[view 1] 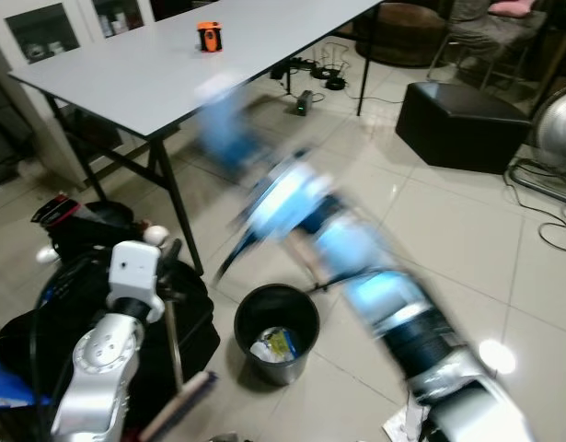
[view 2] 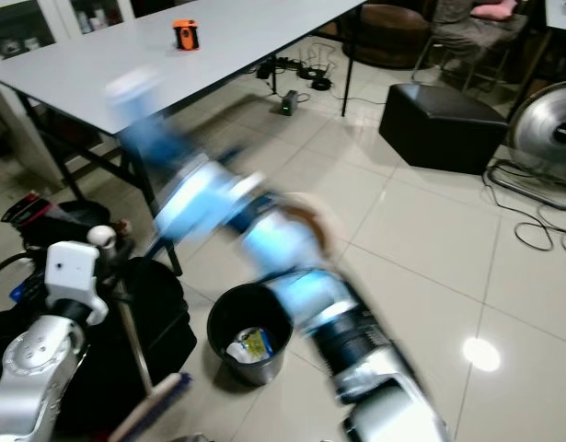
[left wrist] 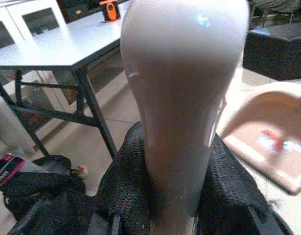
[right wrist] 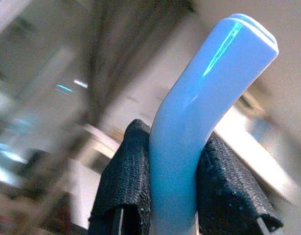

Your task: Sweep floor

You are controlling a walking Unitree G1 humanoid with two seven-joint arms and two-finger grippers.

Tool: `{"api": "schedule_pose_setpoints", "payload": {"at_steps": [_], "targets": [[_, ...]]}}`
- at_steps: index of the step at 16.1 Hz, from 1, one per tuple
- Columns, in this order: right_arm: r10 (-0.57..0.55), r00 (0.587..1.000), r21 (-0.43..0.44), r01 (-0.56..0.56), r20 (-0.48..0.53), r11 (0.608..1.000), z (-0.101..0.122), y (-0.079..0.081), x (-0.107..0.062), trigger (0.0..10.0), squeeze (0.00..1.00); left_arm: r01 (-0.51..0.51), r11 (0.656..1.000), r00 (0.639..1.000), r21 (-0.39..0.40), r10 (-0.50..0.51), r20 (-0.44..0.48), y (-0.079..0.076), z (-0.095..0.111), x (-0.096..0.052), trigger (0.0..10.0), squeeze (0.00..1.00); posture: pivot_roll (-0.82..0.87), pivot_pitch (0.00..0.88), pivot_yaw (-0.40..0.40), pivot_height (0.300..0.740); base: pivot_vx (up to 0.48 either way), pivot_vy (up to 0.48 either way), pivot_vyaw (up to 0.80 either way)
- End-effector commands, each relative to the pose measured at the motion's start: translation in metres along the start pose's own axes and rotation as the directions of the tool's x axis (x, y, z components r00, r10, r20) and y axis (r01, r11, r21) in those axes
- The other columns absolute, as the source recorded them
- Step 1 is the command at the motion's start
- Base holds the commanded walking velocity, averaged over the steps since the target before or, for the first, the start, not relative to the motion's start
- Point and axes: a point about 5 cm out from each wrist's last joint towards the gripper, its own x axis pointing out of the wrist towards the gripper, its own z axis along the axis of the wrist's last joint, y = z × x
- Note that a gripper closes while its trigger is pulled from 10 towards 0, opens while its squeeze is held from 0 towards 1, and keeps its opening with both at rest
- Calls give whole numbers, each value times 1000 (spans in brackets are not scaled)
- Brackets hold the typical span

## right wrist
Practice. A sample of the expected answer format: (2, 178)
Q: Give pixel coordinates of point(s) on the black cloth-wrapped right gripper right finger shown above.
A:
(223, 186)

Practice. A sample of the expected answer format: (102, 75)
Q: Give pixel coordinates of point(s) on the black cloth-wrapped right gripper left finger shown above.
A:
(127, 178)

